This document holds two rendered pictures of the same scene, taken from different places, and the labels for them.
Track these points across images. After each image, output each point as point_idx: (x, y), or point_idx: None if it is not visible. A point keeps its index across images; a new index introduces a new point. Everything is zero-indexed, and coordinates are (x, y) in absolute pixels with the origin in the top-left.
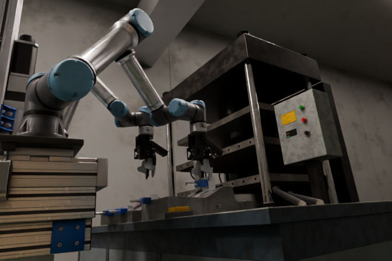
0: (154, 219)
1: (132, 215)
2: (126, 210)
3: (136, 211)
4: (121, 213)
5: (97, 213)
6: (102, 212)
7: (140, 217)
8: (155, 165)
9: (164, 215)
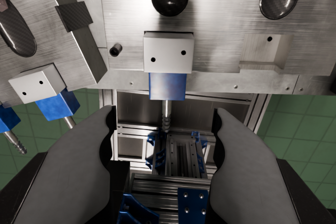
0: (289, 94)
1: (101, 75)
2: (65, 92)
3: (89, 64)
4: (78, 104)
5: (24, 149)
6: (9, 136)
7: (88, 40)
8: (281, 162)
9: (334, 93)
